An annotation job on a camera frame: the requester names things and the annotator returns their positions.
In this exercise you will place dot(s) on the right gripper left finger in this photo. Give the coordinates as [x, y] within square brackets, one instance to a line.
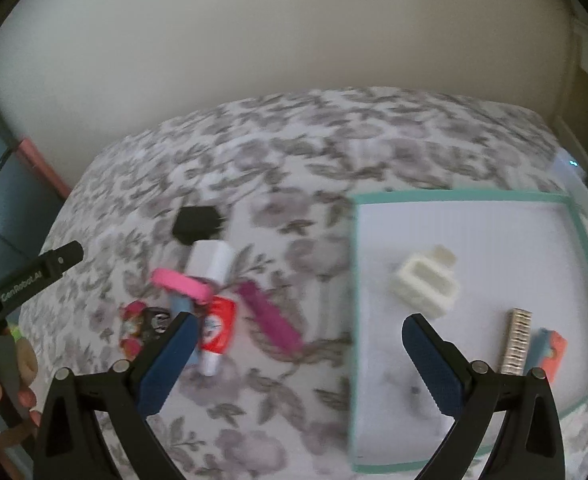
[70, 443]

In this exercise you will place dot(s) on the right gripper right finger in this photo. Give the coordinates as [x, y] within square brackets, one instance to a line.
[529, 444]

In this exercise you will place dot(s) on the greek pattern strip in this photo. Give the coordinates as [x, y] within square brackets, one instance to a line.
[517, 343]

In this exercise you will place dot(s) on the salmon blue gravity toy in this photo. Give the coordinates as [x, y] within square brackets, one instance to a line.
[546, 351]

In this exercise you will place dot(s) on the blue salmon folding knife toy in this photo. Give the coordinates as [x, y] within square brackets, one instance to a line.
[178, 304]

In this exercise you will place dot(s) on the pink hat puppy figurine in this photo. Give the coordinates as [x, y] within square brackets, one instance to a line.
[130, 338]

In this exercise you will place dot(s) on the black toy car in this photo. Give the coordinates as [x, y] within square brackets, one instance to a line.
[155, 323]

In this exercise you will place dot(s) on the pink watch band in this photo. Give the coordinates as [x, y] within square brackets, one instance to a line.
[198, 291]

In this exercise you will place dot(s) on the white plastic clip box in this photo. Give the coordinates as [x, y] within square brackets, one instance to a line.
[426, 281]

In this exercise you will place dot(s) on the red white toothpaste tube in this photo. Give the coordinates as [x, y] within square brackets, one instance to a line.
[217, 331]

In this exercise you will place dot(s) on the black power adapter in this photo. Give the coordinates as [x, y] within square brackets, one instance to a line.
[196, 223]

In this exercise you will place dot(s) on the white power adapter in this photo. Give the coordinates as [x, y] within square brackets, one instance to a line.
[210, 261]

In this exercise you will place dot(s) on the purple pen case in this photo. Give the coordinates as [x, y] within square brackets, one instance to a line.
[273, 325]

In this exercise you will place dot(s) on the teal rimmed white tray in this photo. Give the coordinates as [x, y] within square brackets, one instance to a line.
[513, 249]

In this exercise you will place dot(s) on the floral grey white blanket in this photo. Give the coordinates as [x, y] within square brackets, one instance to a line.
[281, 170]

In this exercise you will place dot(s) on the white power strip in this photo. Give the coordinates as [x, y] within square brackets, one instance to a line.
[564, 164]

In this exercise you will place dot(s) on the pink board by wall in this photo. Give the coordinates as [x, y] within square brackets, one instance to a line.
[30, 152]

